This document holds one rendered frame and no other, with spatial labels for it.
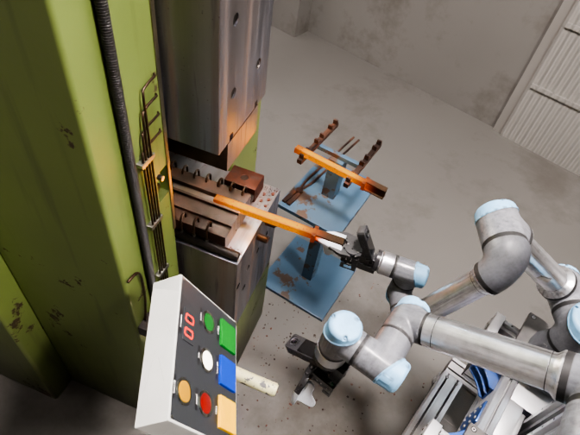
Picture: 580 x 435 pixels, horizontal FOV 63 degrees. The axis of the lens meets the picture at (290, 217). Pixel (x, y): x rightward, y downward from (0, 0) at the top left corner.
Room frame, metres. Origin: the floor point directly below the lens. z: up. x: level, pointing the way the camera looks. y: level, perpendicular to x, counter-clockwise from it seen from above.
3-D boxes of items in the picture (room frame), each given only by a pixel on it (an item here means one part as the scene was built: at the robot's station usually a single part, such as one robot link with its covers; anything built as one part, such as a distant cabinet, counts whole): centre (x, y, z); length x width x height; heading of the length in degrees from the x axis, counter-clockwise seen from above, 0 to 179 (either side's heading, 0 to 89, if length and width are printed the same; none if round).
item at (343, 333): (0.50, -0.15, 1.25); 0.09 x 0.08 x 0.11; 62
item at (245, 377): (0.66, 0.16, 0.62); 0.44 x 0.05 x 0.05; 77
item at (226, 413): (0.38, 0.07, 1.01); 0.07 x 0.05 x 0.07; 12
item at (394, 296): (0.89, -0.40, 0.89); 0.11 x 0.08 x 0.11; 4
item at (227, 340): (0.57, 0.11, 1.01); 0.07 x 0.05 x 0.07; 12
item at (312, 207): (1.51, -0.16, 0.66); 0.40 x 0.30 x 0.02; 156
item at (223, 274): (1.12, 0.37, 0.69); 0.56 x 0.38 x 0.45; 77
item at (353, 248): (0.94, -0.24, 0.98); 0.12 x 0.08 x 0.09; 77
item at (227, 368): (0.47, 0.09, 1.01); 0.07 x 0.05 x 0.07; 12
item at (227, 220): (1.06, 0.37, 0.96); 0.42 x 0.20 x 0.09; 77
